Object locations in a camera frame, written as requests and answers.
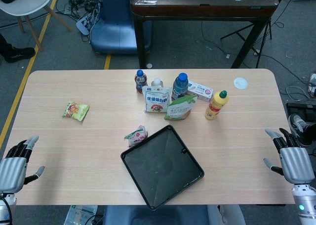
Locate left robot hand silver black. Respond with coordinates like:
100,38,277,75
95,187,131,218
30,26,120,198
0,134,46,195

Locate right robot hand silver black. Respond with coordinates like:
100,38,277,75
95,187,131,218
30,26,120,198
263,128,316,185

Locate white green snack bag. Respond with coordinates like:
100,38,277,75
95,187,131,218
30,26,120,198
124,125,149,148

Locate clear plastic bag green print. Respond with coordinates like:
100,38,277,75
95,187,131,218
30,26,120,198
65,205,98,225

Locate green white pouch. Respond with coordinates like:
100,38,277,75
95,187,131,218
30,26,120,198
164,94,198,122

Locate black square plastic tray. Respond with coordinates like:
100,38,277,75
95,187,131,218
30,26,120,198
120,125,205,212

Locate white caster sugar bag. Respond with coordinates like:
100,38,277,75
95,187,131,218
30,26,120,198
142,85,173,114

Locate grey white sneaker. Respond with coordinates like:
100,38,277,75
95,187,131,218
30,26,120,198
287,113,312,146

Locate black flat case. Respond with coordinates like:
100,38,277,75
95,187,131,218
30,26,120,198
286,102,316,122

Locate green yellow snack packet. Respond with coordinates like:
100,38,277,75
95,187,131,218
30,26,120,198
62,101,90,122

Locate white round table grommet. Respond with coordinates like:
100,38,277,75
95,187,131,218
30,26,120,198
233,77,248,90

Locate yellow bottle green cap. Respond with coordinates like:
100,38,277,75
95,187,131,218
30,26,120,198
204,90,229,120

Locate black shoe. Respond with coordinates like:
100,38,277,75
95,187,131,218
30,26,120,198
3,46,37,63

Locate white pink toothpaste box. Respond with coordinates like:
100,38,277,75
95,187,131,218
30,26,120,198
187,80,214,102

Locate black tripod stand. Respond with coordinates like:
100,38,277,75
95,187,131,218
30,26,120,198
220,0,289,55

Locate clear water bottle blue cap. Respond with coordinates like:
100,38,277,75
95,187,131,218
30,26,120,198
171,72,190,101

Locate small cola bottle blue cap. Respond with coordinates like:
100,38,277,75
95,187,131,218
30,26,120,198
134,69,149,94

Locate white power strip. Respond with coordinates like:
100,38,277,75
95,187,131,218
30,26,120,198
76,12,99,35

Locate white chair wooden legs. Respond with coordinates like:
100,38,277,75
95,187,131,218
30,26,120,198
0,0,74,52

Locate brown mahjong table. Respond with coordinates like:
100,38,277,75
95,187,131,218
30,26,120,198
130,0,278,69

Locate black floor cable bundle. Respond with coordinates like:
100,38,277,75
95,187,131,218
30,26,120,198
55,0,102,43

